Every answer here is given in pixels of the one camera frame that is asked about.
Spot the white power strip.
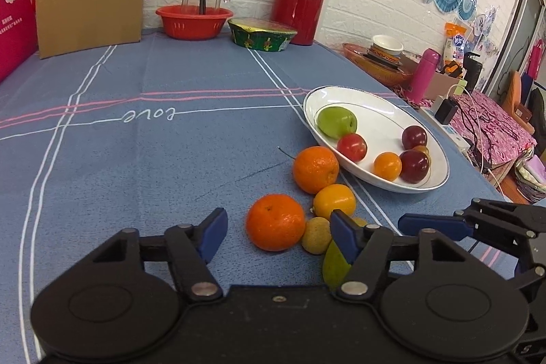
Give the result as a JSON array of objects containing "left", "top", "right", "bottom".
[{"left": 419, "top": 96, "right": 470, "bottom": 154}]

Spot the dark red plum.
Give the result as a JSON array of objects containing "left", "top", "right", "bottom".
[
  {"left": 402, "top": 125, "right": 429, "bottom": 150},
  {"left": 400, "top": 150, "right": 430, "bottom": 184}
]

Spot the small brown-yellow fruit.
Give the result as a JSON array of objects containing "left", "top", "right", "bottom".
[
  {"left": 301, "top": 217, "right": 332, "bottom": 255},
  {"left": 353, "top": 217, "right": 368, "bottom": 227}
]

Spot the small orange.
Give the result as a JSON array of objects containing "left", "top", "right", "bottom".
[{"left": 373, "top": 151, "right": 403, "bottom": 182}]

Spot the orange patterned bowl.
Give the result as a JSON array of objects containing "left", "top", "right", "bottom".
[{"left": 342, "top": 42, "right": 416, "bottom": 88}]

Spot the blue striped tablecloth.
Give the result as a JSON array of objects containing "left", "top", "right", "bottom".
[{"left": 0, "top": 27, "right": 546, "bottom": 364}]

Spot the red tomato-like fruit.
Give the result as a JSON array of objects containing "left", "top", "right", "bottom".
[{"left": 337, "top": 133, "right": 368, "bottom": 163}]

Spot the pink tote bag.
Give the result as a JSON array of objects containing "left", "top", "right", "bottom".
[{"left": 0, "top": 0, "right": 38, "bottom": 81}]

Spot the pink floral bedcover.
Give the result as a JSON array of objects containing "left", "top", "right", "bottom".
[{"left": 450, "top": 90, "right": 537, "bottom": 173}]

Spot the white ceramic plate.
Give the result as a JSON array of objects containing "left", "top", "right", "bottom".
[{"left": 303, "top": 86, "right": 450, "bottom": 194}]

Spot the red plastic basket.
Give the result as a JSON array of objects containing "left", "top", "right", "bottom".
[{"left": 156, "top": 4, "right": 233, "bottom": 41}]

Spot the orange snack bag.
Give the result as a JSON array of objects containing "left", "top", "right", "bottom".
[{"left": 443, "top": 22, "right": 466, "bottom": 64}]

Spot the green pear-shaped apple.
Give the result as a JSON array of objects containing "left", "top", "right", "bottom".
[{"left": 322, "top": 241, "right": 352, "bottom": 291}]

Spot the orange tangerine with stem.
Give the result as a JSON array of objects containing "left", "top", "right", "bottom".
[{"left": 278, "top": 146, "right": 340, "bottom": 195}]

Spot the red-yellow plum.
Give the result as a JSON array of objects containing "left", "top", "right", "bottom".
[{"left": 413, "top": 145, "right": 430, "bottom": 157}]

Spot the black charger plug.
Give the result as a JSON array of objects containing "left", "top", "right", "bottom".
[{"left": 434, "top": 97, "right": 458, "bottom": 126}]

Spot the yellow-orange citrus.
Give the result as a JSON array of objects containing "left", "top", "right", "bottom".
[{"left": 312, "top": 184, "right": 356, "bottom": 220}]

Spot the green instant noodle bowl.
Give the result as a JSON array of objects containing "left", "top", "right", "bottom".
[{"left": 228, "top": 17, "right": 297, "bottom": 52}]

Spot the pink thermos bottle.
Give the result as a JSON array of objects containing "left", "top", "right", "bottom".
[{"left": 405, "top": 48, "right": 441, "bottom": 103}]

